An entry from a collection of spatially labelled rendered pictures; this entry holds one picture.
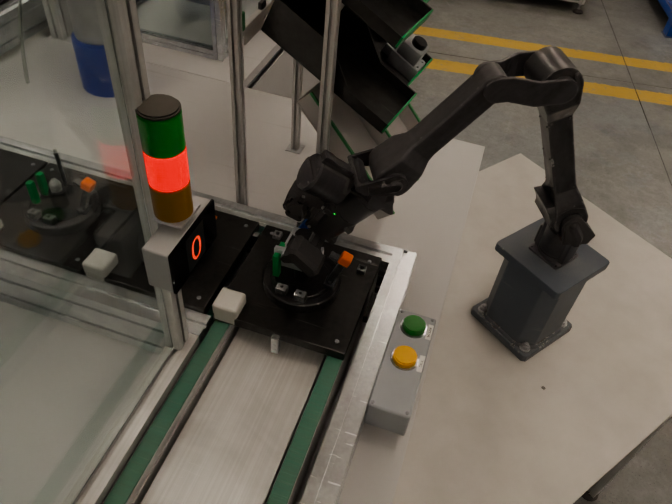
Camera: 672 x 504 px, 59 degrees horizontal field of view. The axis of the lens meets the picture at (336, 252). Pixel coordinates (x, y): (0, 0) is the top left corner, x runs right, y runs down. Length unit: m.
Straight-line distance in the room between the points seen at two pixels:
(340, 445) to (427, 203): 0.73
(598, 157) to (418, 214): 2.16
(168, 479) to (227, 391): 0.16
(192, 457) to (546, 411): 0.62
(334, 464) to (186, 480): 0.22
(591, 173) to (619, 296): 1.98
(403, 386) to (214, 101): 1.07
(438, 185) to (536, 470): 0.74
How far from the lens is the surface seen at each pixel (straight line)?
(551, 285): 1.08
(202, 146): 1.60
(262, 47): 2.06
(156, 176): 0.74
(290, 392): 1.02
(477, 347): 1.20
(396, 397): 0.98
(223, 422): 1.00
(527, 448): 1.12
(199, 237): 0.83
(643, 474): 2.28
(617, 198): 3.25
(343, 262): 1.00
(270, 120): 1.69
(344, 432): 0.95
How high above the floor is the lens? 1.79
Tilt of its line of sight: 45 degrees down
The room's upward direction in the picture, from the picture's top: 6 degrees clockwise
